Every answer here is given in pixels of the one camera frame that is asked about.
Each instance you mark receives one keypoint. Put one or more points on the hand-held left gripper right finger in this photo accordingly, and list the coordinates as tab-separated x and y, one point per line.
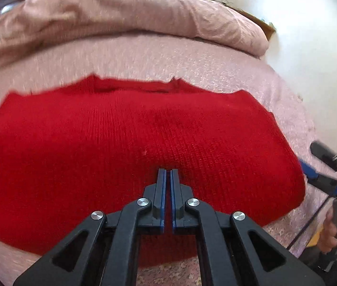
173	202

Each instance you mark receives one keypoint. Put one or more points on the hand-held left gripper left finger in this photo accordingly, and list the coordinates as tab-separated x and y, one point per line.
162	202

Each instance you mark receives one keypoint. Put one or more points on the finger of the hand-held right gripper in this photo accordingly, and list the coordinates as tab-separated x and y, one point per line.
310	171
323	152

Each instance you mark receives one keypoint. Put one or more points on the red knit cardigan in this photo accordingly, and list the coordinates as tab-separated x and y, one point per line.
97	155

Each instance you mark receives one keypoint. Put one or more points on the person's right hand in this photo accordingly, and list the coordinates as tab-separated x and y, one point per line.
329	235

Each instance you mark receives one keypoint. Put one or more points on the yellow object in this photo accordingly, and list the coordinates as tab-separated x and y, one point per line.
315	238

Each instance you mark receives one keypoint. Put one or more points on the pink floral duvet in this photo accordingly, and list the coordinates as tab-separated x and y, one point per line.
126	15

